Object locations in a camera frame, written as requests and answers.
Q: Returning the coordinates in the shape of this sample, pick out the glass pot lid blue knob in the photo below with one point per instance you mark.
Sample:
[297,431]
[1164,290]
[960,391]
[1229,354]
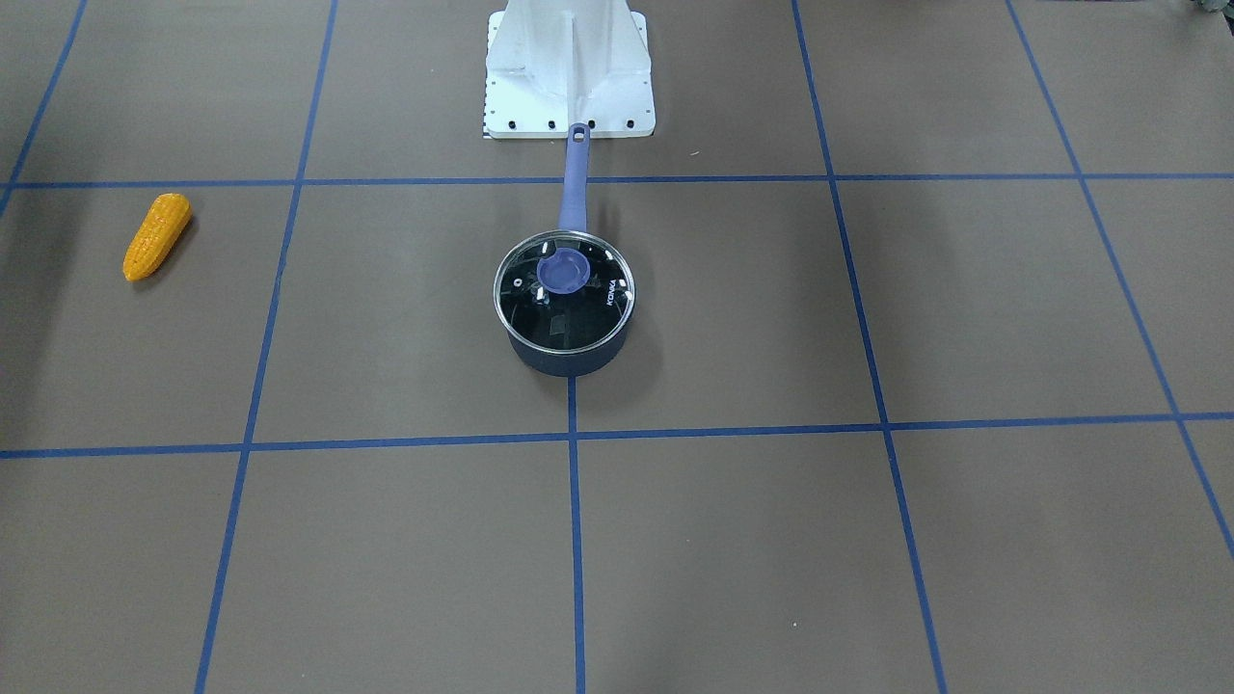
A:
[564,294]

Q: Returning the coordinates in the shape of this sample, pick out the yellow plastic corn cob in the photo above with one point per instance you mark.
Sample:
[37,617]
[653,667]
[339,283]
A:
[165,220]

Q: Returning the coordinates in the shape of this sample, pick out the dark blue saucepan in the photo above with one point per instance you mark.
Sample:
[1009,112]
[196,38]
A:
[572,216]

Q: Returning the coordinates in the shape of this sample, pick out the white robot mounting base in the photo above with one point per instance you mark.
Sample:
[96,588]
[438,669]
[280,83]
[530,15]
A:
[551,64]

